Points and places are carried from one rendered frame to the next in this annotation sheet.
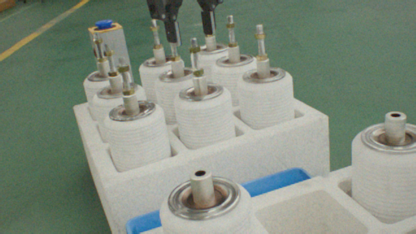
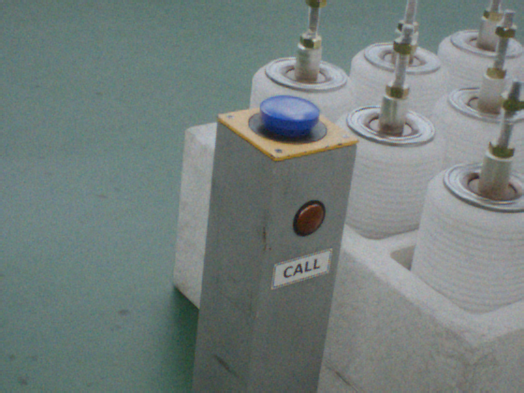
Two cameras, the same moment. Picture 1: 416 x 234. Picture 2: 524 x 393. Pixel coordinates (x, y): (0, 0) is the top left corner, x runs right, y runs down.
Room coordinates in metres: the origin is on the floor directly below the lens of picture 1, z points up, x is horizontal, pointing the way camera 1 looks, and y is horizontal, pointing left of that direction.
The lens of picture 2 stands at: (1.30, 0.82, 0.61)
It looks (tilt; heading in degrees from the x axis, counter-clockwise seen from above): 28 degrees down; 250
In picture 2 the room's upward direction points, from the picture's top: 7 degrees clockwise
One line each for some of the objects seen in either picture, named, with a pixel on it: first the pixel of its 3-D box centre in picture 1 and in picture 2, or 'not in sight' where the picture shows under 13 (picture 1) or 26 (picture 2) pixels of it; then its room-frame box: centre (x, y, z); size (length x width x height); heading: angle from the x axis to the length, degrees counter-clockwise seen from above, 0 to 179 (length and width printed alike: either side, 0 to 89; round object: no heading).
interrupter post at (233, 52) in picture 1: (234, 54); (404, 47); (0.85, -0.07, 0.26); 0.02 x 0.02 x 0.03
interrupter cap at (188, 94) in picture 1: (201, 92); not in sight; (0.70, 0.00, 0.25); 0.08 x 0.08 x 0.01
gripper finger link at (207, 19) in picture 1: (208, 23); not in sight; (0.72, -0.03, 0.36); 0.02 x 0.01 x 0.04; 37
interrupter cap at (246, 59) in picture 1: (234, 60); (401, 59); (0.85, -0.07, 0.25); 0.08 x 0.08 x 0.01
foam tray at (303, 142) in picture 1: (191, 150); (455, 258); (0.81, 0.04, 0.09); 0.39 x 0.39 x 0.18; 19
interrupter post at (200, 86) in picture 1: (200, 85); not in sight; (0.70, 0.00, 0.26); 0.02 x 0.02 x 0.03
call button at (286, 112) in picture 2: (104, 25); (288, 119); (1.07, 0.20, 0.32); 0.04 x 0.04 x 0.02
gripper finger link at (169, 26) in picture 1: (166, 27); not in sight; (0.67, 0.04, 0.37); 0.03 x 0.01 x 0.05; 127
